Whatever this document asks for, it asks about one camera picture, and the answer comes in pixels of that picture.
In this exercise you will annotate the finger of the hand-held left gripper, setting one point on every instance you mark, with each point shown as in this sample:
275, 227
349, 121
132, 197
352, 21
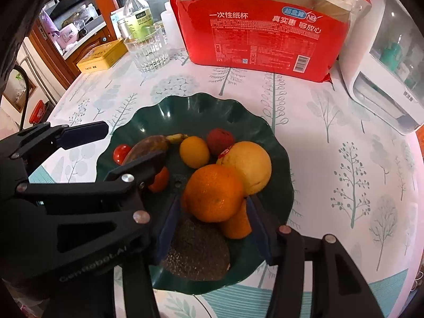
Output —
84, 135
139, 169

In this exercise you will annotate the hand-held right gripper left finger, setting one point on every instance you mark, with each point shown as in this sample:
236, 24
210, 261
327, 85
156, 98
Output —
169, 230

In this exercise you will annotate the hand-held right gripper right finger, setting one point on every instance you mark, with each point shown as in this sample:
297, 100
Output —
260, 228

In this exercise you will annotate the red cherry tomato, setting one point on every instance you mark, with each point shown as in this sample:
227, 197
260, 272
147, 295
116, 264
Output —
121, 154
160, 180

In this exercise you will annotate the dark avocado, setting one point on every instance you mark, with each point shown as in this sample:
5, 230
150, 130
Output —
195, 255

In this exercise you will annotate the large orange mandarin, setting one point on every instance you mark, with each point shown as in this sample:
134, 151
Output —
213, 193

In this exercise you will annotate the yellow kumquat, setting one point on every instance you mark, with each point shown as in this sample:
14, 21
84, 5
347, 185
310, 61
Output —
194, 152

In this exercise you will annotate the large yellow orange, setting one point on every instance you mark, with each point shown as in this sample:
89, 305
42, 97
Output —
252, 169

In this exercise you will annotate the green wavy plate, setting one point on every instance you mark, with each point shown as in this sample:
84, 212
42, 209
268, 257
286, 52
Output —
185, 119

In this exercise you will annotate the red lychee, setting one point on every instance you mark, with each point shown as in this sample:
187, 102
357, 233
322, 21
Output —
220, 140

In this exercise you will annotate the small orange mandarin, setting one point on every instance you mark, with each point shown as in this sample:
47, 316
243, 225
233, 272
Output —
239, 227

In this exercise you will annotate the overripe banana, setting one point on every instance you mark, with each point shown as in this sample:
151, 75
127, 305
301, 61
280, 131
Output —
149, 144

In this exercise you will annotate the red box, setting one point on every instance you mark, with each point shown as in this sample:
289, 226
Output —
38, 112

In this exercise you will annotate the yellow tin box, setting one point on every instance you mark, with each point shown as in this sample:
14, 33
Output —
102, 56

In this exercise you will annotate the wooden cabinet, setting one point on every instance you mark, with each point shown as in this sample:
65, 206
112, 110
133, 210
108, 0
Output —
82, 48

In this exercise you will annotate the printed tablecloth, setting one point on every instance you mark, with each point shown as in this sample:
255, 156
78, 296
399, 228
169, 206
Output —
331, 159

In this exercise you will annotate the clear glass cup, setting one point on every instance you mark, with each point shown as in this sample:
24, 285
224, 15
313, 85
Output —
147, 53

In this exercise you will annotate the small metal can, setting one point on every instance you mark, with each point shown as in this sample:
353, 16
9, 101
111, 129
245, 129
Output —
123, 28

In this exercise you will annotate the white carton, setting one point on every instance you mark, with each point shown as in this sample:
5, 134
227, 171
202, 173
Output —
115, 18

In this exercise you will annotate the clear bottle green label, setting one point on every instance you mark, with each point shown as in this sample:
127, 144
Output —
135, 10

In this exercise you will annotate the white plastic container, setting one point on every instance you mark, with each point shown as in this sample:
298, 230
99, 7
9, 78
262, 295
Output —
170, 23

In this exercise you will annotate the red paper cup package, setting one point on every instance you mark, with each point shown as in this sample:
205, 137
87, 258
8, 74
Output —
258, 46

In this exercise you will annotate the white countertop appliance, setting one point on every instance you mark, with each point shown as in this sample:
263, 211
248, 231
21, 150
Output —
384, 69

